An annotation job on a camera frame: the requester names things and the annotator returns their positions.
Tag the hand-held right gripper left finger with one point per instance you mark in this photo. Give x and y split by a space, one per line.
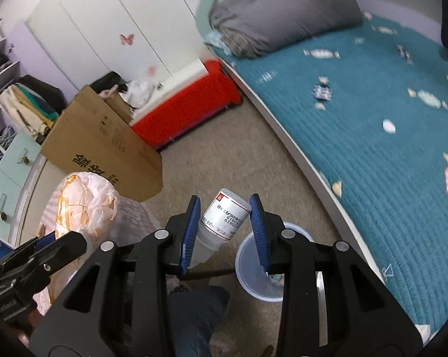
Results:
189 234

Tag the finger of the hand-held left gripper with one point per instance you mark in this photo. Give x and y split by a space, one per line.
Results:
37 243
60 256

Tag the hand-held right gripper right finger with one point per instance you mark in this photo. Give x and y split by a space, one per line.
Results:
260 230

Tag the white plastic bottle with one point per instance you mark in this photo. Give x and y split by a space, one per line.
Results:
220 223

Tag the light blue plastic basin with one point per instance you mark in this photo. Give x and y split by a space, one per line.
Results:
253 279

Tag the mint drawer cabinet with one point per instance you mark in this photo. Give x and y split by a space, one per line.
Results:
11 178

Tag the person's jeans leg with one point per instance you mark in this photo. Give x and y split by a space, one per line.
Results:
197 319

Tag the bed with teal sheet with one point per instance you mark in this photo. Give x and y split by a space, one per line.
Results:
283 126

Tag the brown cardboard box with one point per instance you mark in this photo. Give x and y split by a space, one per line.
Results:
97 141

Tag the red bench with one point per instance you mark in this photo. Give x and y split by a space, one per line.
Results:
186 108

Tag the white plastic bag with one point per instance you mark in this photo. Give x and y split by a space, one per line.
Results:
138 95

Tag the teal quilted bedspread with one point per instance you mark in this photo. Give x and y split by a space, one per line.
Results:
376 137

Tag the black cloth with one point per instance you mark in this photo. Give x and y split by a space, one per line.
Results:
45 91

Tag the pale butterfly sticker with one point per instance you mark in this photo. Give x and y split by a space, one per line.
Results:
151 69

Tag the black bag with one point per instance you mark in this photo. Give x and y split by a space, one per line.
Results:
104 80

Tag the light blue pillow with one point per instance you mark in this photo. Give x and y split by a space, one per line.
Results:
218 42

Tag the pink butterfly sticker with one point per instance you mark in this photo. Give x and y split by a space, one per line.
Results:
127 39

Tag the grey pillow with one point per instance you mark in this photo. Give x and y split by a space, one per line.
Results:
283 15

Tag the white wardrobe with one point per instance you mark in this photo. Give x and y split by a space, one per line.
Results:
108 18

